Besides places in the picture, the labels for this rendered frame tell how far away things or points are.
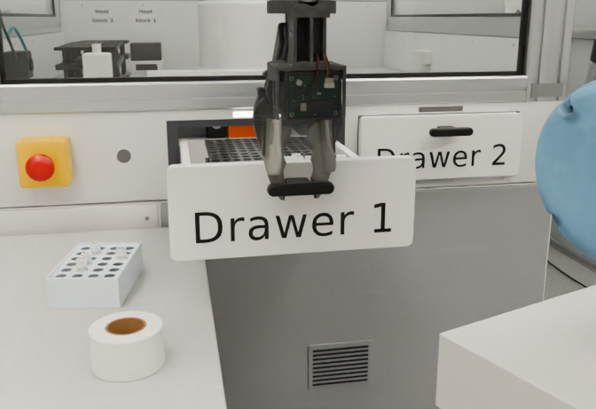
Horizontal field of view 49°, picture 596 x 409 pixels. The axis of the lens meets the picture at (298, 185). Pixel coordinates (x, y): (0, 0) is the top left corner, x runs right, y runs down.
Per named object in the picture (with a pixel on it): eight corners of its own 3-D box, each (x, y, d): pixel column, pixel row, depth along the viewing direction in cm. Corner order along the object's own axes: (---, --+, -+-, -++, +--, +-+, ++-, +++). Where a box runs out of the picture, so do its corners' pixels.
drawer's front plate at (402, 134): (518, 175, 116) (523, 113, 114) (360, 182, 111) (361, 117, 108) (513, 173, 118) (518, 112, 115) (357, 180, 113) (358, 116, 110)
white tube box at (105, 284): (120, 308, 76) (117, 278, 76) (47, 308, 76) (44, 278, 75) (143, 269, 89) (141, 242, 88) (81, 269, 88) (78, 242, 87)
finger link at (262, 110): (249, 153, 71) (260, 72, 69) (247, 151, 73) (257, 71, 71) (292, 158, 72) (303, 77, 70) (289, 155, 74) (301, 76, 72)
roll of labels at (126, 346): (139, 388, 60) (137, 348, 59) (75, 374, 62) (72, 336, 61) (177, 352, 66) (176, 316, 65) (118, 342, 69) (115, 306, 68)
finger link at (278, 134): (262, 208, 68) (273, 121, 66) (254, 193, 74) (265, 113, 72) (291, 211, 69) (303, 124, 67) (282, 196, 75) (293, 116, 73)
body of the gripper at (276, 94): (273, 127, 65) (271, -1, 62) (261, 114, 73) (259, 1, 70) (348, 124, 66) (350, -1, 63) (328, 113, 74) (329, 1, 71)
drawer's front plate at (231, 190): (412, 246, 80) (417, 157, 77) (170, 262, 75) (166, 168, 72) (407, 241, 82) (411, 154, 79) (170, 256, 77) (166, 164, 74)
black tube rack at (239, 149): (347, 211, 88) (348, 164, 86) (215, 218, 85) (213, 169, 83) (312, 174, 109) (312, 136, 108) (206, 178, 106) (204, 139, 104)
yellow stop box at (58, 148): (69, 188, 99) (65, 141, 97) (19, 190, 98) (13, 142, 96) (74, 180, 104) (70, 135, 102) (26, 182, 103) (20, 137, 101)
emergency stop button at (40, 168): (54, 182, 96) (51, 154, 95) (26, 183, 95) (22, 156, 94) (58, 176, 99) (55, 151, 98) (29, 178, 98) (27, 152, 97)
